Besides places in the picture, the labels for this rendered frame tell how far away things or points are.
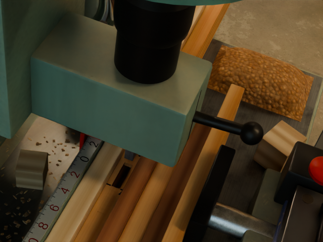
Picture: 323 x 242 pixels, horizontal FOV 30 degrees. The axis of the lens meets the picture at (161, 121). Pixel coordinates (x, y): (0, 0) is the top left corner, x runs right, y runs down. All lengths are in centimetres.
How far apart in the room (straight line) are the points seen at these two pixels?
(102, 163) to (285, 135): 20
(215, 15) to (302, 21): 167
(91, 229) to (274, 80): 31
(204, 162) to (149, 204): 6
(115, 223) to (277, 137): 21
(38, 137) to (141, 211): 27
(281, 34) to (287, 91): 162
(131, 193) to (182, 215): 6
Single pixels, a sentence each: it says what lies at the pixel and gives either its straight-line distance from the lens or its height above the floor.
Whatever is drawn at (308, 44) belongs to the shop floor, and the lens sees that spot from 234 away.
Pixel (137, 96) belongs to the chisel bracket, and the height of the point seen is 107.
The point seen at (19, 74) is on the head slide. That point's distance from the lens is 49.
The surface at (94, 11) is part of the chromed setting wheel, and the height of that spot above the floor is 101.
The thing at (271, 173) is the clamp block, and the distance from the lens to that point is 59.
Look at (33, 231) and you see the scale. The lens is 53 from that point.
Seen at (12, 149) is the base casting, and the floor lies 80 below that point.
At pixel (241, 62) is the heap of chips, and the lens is 74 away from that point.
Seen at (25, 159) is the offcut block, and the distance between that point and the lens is 72.
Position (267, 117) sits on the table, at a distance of 72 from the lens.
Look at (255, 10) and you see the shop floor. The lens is 242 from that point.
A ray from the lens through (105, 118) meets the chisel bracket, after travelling 50.
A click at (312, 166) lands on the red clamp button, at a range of 52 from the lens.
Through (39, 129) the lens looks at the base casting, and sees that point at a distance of 79.
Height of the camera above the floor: 141
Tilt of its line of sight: 48 degrees down
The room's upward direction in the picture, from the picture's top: 12 degrees clockwise
